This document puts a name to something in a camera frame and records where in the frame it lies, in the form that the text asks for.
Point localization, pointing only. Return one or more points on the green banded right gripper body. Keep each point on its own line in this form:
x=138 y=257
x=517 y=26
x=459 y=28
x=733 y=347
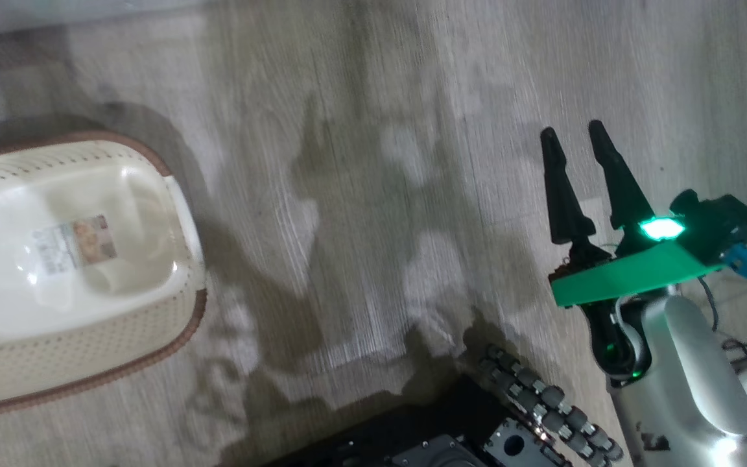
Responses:
x=633 y=275

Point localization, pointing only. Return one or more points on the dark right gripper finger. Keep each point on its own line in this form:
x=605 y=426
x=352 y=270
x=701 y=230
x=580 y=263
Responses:
x=563 y=194
x=620 y=188

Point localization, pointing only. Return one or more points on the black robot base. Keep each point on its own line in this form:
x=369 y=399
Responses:
x=406 y=434

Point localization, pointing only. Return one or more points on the paper sticker in basket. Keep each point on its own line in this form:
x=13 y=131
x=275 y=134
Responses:
x=75 y=243

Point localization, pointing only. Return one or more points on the cream perforated laundry basket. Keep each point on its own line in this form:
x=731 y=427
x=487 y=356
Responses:
x=75 y=350

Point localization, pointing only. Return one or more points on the roller wheel of base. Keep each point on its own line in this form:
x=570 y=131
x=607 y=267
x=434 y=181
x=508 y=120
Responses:
x=545 y=402

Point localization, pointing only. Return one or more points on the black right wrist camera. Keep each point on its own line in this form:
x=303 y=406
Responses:
x=717 y=224

